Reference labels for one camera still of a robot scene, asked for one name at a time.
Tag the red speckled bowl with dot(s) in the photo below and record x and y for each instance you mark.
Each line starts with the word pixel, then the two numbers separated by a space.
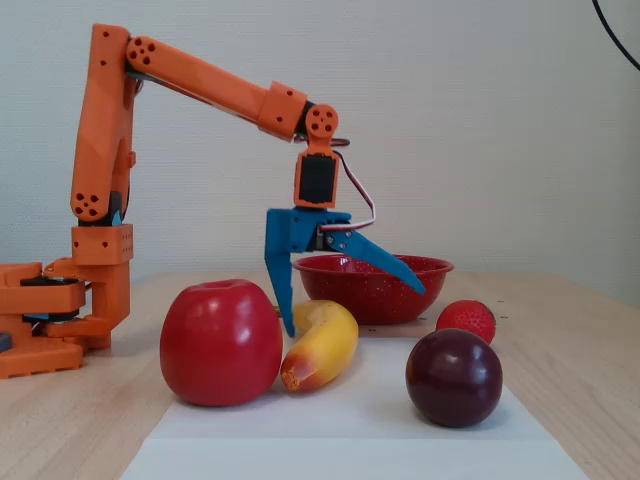
pixel 370 297

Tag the orange robot base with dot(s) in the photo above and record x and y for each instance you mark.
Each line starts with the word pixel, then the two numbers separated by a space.
pixel 35 350

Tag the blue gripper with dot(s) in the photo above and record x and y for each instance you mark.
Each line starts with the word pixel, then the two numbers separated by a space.
pixel 294 229

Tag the dark purple plum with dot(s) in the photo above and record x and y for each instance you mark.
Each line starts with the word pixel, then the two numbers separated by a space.
pixel 454 377

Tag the yellow banana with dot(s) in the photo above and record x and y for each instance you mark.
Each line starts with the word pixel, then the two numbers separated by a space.
pixel 325 345

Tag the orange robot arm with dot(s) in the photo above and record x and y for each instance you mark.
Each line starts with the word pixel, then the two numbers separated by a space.
pixel 100 140

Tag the red apple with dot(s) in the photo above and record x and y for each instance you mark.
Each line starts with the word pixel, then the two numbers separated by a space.
pixel 220 345

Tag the white paper sheet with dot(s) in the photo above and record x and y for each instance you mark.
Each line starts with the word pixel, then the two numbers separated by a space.
pixel 350 460
pixel 360 415

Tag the red strawberry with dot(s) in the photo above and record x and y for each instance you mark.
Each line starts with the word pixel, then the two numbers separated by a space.
pixel 465 320

